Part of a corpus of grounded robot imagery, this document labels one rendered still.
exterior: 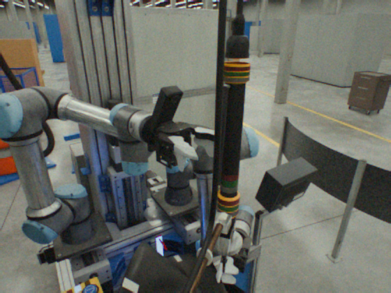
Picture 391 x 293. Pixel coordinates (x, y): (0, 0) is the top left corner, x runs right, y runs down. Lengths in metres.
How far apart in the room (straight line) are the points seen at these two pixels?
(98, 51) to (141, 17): 1.14
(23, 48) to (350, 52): 9.39
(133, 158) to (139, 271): 0.30
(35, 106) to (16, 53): 7.44
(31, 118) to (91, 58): 0.39
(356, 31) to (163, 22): 8.32
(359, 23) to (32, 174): 9.86
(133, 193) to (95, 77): 0.57
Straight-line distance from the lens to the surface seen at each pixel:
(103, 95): 1.23
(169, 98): 0.55
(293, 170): 1.34
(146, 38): 2.31
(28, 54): 8.32
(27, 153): 0.97
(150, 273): 0.60
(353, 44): 10.16
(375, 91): 7.21
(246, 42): 0.42
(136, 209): 1.42
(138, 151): 0.73
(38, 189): 1.02
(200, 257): 0.42
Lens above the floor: 1.86
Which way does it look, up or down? 25 degrees down
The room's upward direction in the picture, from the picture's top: straight up
